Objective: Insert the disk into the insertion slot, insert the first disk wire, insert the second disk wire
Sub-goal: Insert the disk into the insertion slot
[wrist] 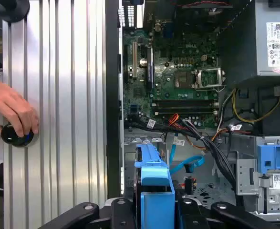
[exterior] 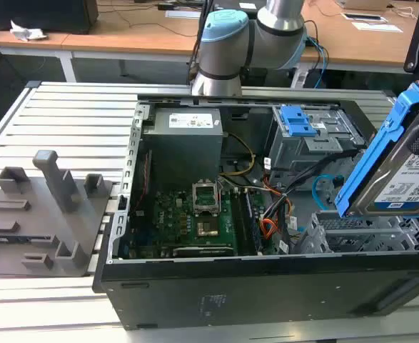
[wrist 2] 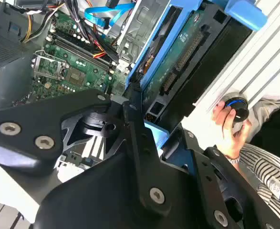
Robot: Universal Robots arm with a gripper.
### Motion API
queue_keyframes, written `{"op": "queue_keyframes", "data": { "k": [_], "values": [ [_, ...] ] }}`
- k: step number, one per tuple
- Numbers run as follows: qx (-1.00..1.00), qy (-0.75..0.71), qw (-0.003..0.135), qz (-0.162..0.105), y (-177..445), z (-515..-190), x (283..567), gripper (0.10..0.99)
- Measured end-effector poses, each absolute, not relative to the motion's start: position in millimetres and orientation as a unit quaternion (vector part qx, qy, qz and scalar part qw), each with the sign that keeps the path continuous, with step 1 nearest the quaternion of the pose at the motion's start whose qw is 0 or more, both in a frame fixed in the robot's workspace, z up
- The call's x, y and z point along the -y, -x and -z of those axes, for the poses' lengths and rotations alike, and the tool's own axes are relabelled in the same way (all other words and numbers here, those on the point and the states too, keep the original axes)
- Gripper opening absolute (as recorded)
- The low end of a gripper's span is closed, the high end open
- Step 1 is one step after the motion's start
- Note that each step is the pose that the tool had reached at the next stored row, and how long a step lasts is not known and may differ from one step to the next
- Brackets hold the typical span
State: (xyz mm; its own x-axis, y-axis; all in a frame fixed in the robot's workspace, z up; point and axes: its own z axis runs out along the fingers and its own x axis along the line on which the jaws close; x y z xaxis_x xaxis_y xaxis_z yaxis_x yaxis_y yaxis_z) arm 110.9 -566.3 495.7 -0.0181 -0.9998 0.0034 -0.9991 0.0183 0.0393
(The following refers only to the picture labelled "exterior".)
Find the black open PC case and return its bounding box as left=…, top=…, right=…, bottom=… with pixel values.
left=92, top=93, right=419, bottom=332

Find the hard disk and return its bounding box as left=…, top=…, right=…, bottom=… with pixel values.
left=335, top=81, right=419, bottom=219

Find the black disk wire bundle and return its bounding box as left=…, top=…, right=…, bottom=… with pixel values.
left=261, top=149, right=360, bottom=229

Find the grey metal drive cage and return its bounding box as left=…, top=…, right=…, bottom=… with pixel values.
left=268, top=104, right=368, bottom=187

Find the red wire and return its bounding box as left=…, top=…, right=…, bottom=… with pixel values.
left=134, top=149, right=153, bottom=215

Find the wooden desk white frame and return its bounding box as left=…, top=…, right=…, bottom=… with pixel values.
left=0, top=0, right=419, bottom=84

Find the black expansion slot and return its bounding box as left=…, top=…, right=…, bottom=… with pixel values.
left=172, top=244, right=236, bottom=258

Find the blue plastic drive latch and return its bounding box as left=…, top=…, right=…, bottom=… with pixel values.
left=281, top=104, right=319, bottom=137

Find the blue cable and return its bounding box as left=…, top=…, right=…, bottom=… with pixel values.
left=306, top=34, right=330, bottom=89

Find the crumpled white paper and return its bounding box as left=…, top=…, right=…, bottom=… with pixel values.
left=9, top=20, right=49, bottom=43

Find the grey disk bay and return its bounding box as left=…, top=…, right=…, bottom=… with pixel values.
left=297, top=209, right=419, bottom=255

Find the black box on desk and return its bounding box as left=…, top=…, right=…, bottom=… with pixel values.
left=0, top=0, right=100, bottom=36

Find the yellow wire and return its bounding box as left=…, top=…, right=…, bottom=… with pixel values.
left=218, top=132, right=256, bottom=177

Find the orange wire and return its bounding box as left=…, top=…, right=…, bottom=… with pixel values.
left=260, top=217, right=281, bottom=248

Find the white paper sheet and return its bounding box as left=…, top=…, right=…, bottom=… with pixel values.
left=350, top=21, right=403, bottom=34

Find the grey parts rack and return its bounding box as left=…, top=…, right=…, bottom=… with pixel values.
left=0, top=149, right=116, bottom=278

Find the metal socket cover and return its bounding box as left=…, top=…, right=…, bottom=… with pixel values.
left=192, top=177, right=221, bottom=216

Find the blue disk wire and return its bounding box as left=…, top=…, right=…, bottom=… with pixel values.
left=311, top=174, right=343, bottom=212

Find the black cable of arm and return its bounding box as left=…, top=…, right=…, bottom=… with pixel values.
left=187, top=0, right=216, bottom=86

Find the green motherboard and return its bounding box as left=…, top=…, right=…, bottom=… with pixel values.
left=127, top=180, right=278, bottom=259

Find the grey power supply unit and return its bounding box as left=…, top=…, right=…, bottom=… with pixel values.
left=142, top=107, right=225, bottom=177

